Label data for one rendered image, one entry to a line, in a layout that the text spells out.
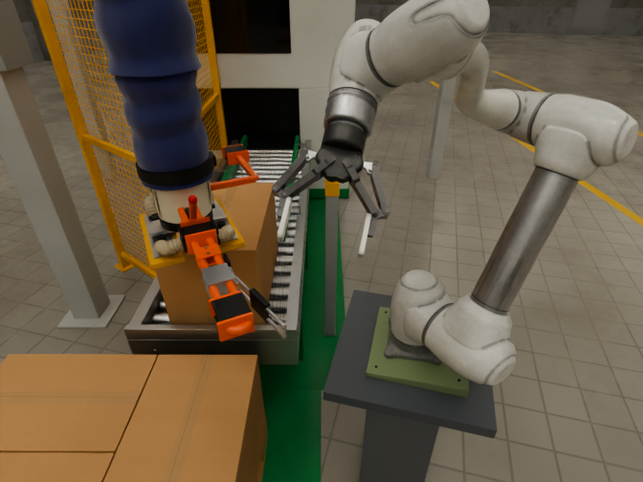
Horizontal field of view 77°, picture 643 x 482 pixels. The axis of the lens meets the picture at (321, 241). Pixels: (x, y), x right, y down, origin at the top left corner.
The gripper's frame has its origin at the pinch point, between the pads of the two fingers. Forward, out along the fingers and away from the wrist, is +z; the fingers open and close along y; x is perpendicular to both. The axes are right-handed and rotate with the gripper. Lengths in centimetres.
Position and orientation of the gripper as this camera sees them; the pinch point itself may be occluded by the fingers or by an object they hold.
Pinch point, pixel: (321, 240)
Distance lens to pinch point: 67.4
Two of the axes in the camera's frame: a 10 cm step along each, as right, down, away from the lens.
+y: -9.8, -2.1, 0.6
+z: -2.2, 9.5, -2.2
